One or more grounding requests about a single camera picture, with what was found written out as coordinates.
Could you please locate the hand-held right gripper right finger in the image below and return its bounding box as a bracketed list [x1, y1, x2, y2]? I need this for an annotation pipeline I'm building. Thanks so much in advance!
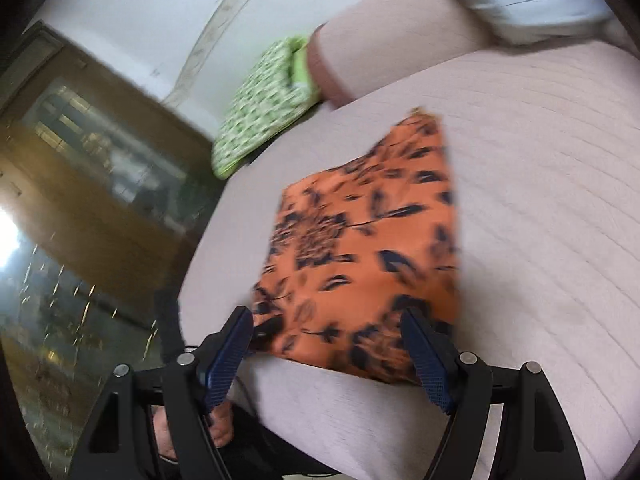
[400, 306, 587, 480]

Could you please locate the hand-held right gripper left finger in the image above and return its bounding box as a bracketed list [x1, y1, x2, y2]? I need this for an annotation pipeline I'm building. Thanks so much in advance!
[67, 305, 256, 480]

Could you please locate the orange floral cloth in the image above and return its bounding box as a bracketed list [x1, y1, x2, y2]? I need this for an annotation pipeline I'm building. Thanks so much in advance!
[249, 106, 464, 387]

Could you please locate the person's bare foot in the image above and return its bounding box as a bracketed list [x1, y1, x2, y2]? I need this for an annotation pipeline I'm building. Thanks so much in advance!
[150, 396, 236, 463]

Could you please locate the beige sofa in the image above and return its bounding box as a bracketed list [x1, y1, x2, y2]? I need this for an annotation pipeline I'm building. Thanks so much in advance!
[177, 0, 640, 480]

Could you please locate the wooden cabinet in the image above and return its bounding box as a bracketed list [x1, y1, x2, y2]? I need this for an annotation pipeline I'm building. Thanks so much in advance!
[0, 21, 227, 322]

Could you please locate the green patterned pillow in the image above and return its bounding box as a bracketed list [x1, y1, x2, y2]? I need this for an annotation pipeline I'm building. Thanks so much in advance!
[210, 35, 324, 180]

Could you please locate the grey white pillow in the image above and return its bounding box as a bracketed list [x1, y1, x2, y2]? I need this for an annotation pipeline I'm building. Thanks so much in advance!
[379, 0, 622, 47]

